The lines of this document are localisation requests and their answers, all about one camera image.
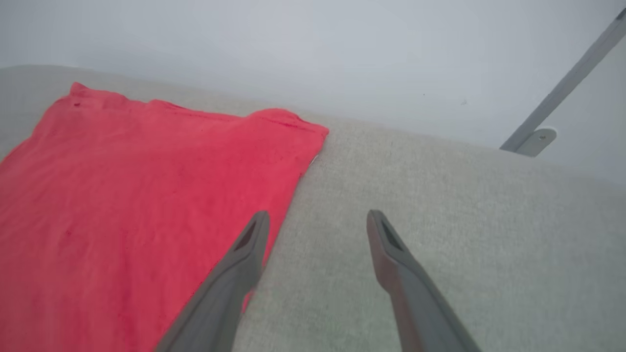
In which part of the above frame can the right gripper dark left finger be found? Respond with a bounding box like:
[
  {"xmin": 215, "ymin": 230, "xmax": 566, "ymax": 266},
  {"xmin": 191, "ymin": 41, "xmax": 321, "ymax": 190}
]
[{"xmin": 156, "ymin": 211, "xmax": 271, "ymax": 352}]

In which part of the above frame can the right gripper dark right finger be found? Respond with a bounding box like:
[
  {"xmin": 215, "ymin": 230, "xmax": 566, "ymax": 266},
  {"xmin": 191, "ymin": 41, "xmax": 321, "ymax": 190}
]
[{"xmin": 366, "ymin": 210, "xmax": 483, "ymax": 352}]

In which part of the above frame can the red and white shirt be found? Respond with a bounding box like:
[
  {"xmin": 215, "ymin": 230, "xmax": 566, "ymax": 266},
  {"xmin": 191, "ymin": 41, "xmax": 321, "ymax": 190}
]
[{"xmin": 0, "ymin": 82, "xmax": 330, "ymax": 352}]

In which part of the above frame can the grey metal pole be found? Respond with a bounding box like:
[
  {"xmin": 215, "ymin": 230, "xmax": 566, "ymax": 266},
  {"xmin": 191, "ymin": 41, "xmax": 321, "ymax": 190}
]
[{"xmin": 499, "ymin": 7, "xmax": 626, "ymax": 153}]

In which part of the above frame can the grey metal pole bracket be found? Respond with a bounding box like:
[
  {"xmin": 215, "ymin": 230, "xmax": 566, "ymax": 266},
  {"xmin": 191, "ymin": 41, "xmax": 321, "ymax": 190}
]
[{"xmin": 515, "ymin": 128, "xmax": 558, "ymax": 157}]

